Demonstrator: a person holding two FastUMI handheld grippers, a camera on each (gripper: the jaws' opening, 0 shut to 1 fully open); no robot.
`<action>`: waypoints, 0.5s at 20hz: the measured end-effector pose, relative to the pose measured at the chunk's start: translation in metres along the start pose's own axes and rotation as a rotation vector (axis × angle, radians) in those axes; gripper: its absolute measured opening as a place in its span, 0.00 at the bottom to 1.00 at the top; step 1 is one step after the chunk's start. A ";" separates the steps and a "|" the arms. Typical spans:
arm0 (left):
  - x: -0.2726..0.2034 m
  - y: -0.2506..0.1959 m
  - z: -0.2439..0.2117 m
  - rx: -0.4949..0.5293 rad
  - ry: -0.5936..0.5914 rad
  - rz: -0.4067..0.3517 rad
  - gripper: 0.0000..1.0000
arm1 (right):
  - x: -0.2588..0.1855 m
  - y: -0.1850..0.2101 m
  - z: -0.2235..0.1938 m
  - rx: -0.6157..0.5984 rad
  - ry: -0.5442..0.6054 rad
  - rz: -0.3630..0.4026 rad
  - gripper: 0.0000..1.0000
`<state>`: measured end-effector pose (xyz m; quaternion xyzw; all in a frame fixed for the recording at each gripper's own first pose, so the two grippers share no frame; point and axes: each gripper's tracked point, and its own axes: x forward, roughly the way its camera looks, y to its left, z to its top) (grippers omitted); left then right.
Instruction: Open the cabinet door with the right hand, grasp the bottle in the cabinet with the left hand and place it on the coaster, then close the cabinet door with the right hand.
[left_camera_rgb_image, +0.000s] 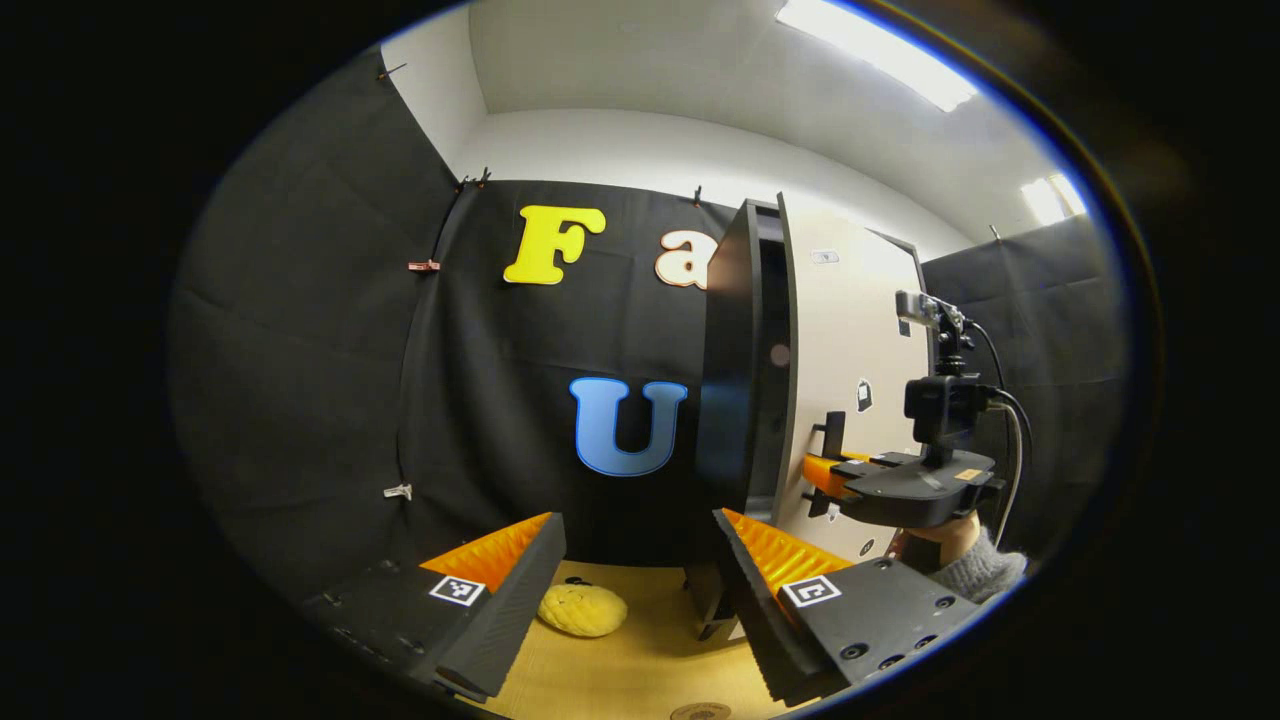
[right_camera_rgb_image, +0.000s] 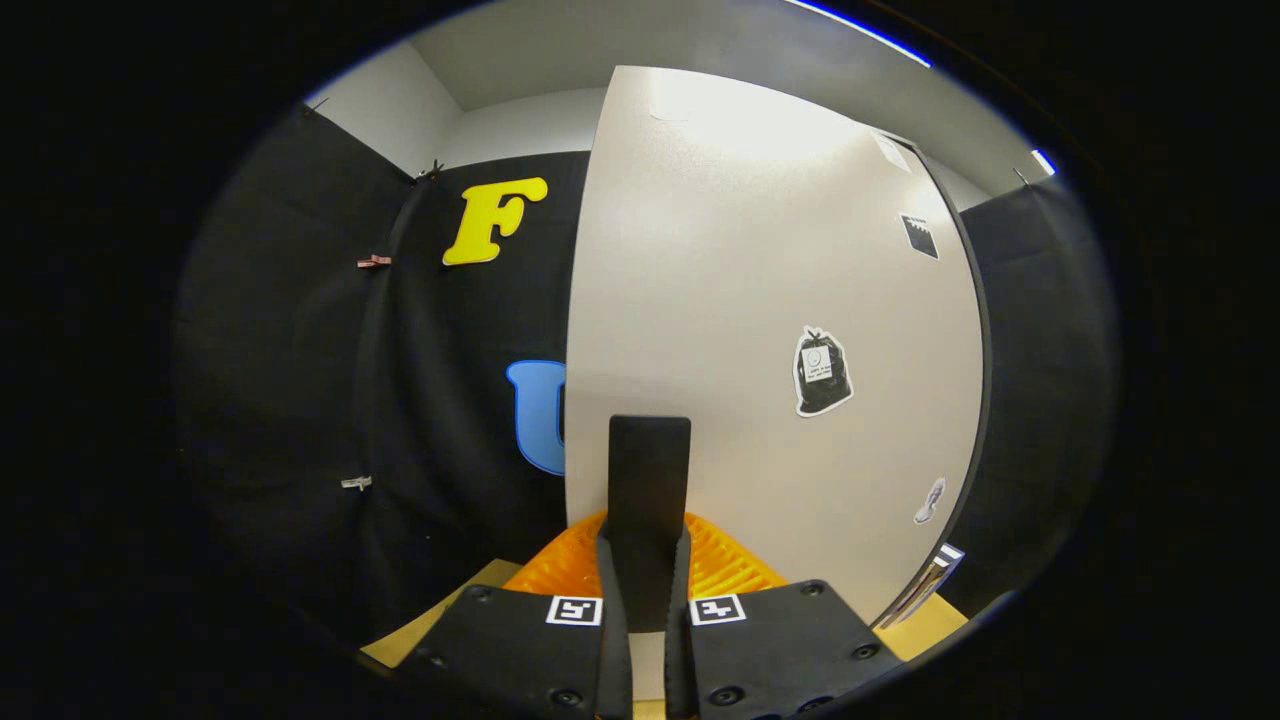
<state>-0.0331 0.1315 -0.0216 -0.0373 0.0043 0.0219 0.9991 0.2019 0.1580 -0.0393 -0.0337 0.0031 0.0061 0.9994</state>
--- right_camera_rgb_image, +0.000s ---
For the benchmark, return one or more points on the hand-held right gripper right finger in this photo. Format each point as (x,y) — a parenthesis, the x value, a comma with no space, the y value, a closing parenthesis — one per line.
(680,660)

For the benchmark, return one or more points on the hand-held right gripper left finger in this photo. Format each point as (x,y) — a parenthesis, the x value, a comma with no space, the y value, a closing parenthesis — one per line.
(615,660)

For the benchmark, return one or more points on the beige cabinet door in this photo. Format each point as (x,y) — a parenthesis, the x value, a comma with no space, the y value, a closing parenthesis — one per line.
(720,250)

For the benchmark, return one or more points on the dark grey cabinet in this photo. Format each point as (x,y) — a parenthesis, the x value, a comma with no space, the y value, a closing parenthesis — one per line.
(983,380)

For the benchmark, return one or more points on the brown book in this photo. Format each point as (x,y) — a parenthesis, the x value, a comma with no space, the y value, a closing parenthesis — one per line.
(905,605)

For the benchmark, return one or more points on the white clothespin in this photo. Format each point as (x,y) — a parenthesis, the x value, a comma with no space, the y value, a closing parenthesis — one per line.
(356,483)

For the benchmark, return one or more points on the black backdrop cloth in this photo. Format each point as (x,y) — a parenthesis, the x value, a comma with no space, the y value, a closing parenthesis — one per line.
(300,400)

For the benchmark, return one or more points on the red clothespin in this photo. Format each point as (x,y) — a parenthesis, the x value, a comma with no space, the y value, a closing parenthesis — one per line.
(374,261)

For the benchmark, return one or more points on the small ceiling light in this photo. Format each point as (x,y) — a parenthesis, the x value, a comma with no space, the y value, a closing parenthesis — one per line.
(1043,160)

